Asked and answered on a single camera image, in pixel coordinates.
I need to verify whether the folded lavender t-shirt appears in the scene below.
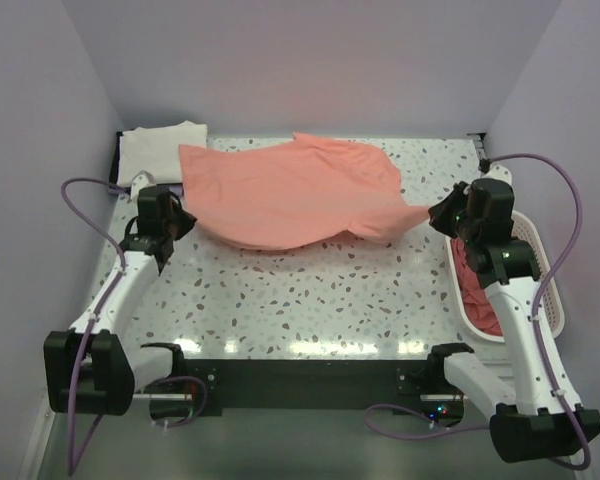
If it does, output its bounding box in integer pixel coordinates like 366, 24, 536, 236
106, 184, 184, 197

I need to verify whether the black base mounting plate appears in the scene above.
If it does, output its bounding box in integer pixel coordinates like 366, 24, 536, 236
149, 357, 469, 419

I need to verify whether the salmon pink t-shirt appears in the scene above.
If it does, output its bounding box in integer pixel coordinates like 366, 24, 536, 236
179, 133, 428, 251

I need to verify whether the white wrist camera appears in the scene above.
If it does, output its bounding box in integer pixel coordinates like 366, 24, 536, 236
479, 159, 513, 185
129, 171, 155, 202

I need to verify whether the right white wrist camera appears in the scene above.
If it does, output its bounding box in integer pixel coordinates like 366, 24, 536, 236
479, 159, 513, 185

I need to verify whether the white plastic laundry basket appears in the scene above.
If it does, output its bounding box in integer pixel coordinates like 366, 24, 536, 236
447, 209, 567, 344

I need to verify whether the dark pink t-shirt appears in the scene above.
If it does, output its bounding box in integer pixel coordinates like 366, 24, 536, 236
451, 238, 502, 337

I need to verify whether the folded cream t-shirt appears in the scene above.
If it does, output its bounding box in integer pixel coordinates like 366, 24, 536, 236
116, 121, 208, 187

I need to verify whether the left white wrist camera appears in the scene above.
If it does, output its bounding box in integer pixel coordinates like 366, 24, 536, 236
129, 171, 155, 202

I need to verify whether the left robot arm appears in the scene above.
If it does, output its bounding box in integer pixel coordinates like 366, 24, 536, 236
43, 185, 196, 416

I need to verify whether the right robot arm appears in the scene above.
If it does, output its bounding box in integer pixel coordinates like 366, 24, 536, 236
416, 178, 600, 463

